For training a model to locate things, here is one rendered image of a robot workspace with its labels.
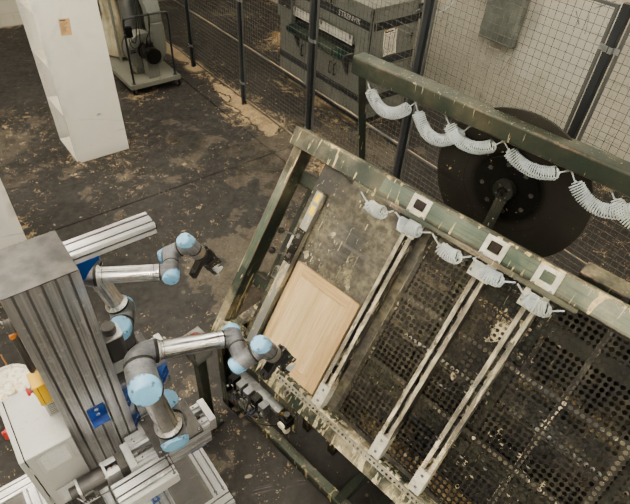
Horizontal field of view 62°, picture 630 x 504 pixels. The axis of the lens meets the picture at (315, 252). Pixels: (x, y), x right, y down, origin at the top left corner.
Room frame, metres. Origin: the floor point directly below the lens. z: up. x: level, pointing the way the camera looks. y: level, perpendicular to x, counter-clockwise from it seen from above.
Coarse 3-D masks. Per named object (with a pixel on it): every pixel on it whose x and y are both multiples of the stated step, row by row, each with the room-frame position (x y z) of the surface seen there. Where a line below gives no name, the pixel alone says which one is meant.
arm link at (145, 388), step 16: (128, 368) 1.07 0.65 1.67; (144, 368) 1.07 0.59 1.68; (128, 384) 1.01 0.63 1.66; (144, 384) 1.01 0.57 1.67; (160, 384) 1.03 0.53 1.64; (144, 400) 0.99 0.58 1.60; (160, 400) 1.04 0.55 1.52; (160, 416) 1.03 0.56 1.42; (176, 416) 1.10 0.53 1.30; (160, 432) 1.03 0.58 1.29; (176, 432) 1.04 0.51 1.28; (176, 448) 1.02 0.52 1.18
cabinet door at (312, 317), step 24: (288, 288) 1.94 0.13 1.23; (312, 288) 1.89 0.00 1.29; (336, 288) 1.84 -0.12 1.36; (288, 312) 1.85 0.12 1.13; (312, 312) 1.80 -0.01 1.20; (336, 312) 1.75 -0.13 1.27; (288, 336) 1.76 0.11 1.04; (312, 336) 1.71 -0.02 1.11; (336, 336) 1.67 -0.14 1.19; (312, 360) 1.62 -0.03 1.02; (312, 384) 1.54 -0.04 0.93
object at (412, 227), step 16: (368, 192) 1.88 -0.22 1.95; (368, 208) 1.87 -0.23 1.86; (384, 208) 1.88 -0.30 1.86; (400, 208) 1.77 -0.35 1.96; (416, 224) 1.74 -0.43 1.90; (448, 240) 1.60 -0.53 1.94; (448, 256) 1.59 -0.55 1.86; (464, 256) 1.58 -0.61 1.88; (480, 256) 1.51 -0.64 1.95; (480, 272) 1.50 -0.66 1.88; (496, 272) 1.49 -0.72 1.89; (512, 272) 1.42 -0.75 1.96; (544, 304) 1.34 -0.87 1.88; (560, 304) 1.29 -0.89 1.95
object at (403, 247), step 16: (400, 224) 1.74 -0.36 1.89; (400, 240) 1.83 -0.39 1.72; (416, 240) 1.85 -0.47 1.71; (400, 256) 1.78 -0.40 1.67; (384, 272) 1.76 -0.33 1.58; (384, 288) 1.70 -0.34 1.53; (368, 304) 1.68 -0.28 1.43; (368, 320) 1.63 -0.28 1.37; (352, 336) 1.60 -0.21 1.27; (352, 352) 1.57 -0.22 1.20; (336, 368) 1.52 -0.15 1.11; (320, 384) 1.49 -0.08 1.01; (336, 384) 1.49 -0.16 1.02; (320, 400) 1.43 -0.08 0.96
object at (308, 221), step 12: (312, 204) 2.17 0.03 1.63; (312, 216) 2.13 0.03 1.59; (288, 264) 2.01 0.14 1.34; (276, 276) 1.99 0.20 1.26; (288, 276) 2.00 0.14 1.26; (276, 288) 1.95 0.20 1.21; (276, 300) 1.93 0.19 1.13; (264, 312) 1.88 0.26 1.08; (264, 324) 1.86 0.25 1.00; (252, 336) 1.82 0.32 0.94
